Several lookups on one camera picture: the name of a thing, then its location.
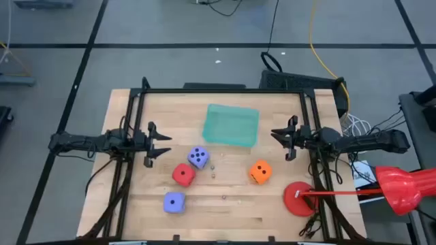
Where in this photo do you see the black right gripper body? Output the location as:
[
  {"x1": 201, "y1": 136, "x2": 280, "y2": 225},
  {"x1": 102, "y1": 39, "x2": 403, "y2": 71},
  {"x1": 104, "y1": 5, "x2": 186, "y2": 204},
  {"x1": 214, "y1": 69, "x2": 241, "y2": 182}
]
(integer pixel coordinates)
[{"x1": 285, "y1": 115, "x2": 313, "y2": 162}]

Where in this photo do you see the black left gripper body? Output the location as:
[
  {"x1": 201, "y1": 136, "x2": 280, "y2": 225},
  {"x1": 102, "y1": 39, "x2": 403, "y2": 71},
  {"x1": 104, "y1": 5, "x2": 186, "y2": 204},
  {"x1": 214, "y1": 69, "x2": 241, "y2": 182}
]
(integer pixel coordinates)
[{"x1": 131, "y1": 121, "x2": 157, "y2": 168}]

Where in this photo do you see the red foam die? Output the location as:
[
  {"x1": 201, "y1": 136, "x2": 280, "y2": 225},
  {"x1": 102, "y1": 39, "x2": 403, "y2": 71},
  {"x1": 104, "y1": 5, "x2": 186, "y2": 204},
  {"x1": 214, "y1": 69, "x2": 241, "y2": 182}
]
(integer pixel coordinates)
[{"x1": 172, "y1": 163, "x2": 197, "y2": 188}]

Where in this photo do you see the purple foam die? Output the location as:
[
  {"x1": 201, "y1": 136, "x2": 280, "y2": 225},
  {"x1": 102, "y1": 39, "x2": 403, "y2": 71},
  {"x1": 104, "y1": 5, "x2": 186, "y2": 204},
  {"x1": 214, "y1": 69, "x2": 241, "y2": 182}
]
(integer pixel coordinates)
[
  {"x1": 163, "y1": 191, "x2": 187, "y2": 214},
  {"x1": 187, "y1": 146, "x2": 211, "y2": 170}
]

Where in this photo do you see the orange foam die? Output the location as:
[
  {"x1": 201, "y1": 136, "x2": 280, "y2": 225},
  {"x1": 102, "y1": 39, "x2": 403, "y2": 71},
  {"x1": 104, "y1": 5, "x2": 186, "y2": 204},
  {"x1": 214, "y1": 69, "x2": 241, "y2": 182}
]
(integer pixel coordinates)
[{"x1": 249, "y1": 159, "x2": 273, "y2": 186}]

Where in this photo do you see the teal translucent plastic bin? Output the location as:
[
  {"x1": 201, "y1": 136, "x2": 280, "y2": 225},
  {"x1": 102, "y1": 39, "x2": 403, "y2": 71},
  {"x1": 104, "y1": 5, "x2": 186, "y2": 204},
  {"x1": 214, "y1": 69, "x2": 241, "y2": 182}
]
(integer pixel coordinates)
[{"x1": 202, "y1": 103, "x2": 260, "y2": 148}]

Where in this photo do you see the white paper booklet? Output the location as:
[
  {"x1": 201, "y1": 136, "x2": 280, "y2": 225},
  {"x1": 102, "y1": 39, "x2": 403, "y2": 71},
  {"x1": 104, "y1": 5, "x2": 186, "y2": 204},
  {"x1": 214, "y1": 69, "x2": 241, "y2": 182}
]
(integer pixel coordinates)
[{"x1": 350, "y1": 159, "x2": 379, "y2": 190}]

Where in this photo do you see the grey side cart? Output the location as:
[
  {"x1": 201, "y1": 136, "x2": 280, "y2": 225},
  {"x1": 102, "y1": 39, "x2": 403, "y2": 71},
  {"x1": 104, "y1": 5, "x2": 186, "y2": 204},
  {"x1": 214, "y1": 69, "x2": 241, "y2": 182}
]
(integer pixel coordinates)
[{"x1": 398, "y1": 91, "x2": 436, "y2": 245}]

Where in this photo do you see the red desk lamp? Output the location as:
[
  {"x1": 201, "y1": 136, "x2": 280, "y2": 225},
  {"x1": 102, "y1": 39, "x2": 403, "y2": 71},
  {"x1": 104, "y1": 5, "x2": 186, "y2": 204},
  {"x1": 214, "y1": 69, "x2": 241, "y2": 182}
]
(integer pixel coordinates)
[{"x1": 283, "y1": 165, "x2": 436, "y2": 218}]

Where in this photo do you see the black device on cart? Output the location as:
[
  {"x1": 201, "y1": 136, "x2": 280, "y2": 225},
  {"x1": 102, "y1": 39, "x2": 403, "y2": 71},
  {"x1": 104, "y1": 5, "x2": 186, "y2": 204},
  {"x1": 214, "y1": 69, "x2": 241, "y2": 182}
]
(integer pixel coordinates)
[{"x1": 414, "y1": 84, "x2": 436, "y2": 133}]

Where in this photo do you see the grey platform base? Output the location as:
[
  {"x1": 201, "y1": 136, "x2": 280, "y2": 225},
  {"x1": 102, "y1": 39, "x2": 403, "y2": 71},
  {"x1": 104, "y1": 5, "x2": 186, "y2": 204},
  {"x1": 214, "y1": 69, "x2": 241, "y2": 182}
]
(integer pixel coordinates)
[
  {"x1": 13, "y1": 0, "x2": 74, "y2": 10},
  {"x1": 0, "y1": 74, "x2": 37, "y2": 88}
]

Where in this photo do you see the black arm base cable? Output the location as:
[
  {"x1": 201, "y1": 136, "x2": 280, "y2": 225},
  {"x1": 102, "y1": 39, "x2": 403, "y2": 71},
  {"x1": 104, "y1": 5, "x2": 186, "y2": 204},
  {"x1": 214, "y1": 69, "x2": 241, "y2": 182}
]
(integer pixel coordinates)
[{"x1": 84, "y1": 157, "x2": 119, "y2": 197}]

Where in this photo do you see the white cable bundle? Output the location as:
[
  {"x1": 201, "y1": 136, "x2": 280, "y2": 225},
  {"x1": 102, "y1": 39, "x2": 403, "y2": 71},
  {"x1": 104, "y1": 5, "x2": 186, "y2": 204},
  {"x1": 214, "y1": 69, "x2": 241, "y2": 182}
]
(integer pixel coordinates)
[{"x1": 340, "y1": 114, "x2": 373, "y2": 137}]

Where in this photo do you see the black aluminium table frame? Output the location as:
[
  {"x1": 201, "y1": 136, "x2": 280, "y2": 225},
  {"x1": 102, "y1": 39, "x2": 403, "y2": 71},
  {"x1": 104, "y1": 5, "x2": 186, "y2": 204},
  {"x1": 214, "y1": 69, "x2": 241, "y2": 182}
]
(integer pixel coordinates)
[{"x1": 77, "y1": 76, "x2": 368, "y2": 241}]

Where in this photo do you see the black power cable plug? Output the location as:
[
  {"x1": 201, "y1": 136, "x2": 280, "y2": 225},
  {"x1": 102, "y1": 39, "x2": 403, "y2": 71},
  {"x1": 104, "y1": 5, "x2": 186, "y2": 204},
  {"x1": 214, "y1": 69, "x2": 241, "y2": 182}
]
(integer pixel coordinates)
[{"x1": 298, "y1": 213, "x2": 322, "y2": 239}]

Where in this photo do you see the yellow floor cable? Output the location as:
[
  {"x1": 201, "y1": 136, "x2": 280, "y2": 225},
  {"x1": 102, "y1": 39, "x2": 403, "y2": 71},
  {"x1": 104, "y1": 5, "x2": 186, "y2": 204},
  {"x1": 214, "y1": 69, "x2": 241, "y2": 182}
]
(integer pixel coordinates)
[{"x1": 308, "y1": 0, "x2": 351, "y2": 113}]

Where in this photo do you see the black looped floor cable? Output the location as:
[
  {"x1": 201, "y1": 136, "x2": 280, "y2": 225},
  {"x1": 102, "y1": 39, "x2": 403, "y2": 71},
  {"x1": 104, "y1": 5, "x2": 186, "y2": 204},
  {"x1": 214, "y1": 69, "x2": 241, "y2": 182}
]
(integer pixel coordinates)
[{"x1": 196, "y1": 0, "x2": 243, "y2": 17}]

